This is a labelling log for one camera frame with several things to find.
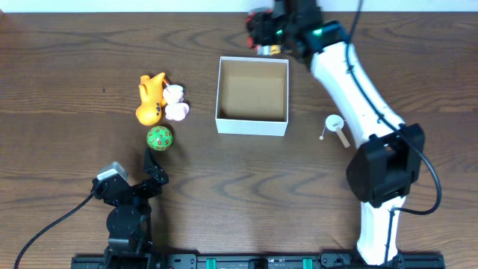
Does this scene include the green number ball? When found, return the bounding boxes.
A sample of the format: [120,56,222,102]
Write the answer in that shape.
[146,126,173,151]

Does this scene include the orange duck toy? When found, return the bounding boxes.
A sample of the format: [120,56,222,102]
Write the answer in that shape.
[135,72,167,126]

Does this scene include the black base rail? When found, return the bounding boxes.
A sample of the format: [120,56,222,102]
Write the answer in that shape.
[70,252,446,269]

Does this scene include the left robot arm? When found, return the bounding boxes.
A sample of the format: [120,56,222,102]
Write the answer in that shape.
[92,149,169,254]

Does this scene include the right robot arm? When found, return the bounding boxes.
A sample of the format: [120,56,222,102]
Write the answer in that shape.
[246,1,425,266]

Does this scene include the pink pig toy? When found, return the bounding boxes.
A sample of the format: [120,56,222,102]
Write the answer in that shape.
[163,84,190,121]

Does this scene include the white cardboard box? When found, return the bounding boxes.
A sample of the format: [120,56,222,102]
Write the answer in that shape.
[215,56,289,137]

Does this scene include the red toy fire truck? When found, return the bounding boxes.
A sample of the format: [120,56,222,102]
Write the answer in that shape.
[246,8,281,56]

